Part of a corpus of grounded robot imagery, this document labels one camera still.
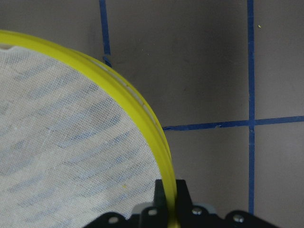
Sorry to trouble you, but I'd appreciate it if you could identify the white steamer cloth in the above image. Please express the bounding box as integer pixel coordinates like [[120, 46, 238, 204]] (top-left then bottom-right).
[[0, 46, 162, 228]]

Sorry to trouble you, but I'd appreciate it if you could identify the yellow steamer layer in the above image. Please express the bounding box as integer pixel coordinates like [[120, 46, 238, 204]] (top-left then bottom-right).
[[0, 29, 178, 228]]

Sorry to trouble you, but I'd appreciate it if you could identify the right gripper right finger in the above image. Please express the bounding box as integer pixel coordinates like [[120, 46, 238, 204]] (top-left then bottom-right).
[[176, 180, 193, 228]]

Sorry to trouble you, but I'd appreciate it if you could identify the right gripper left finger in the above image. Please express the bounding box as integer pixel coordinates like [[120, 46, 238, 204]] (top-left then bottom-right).
[[140, 179, 169, 228]]

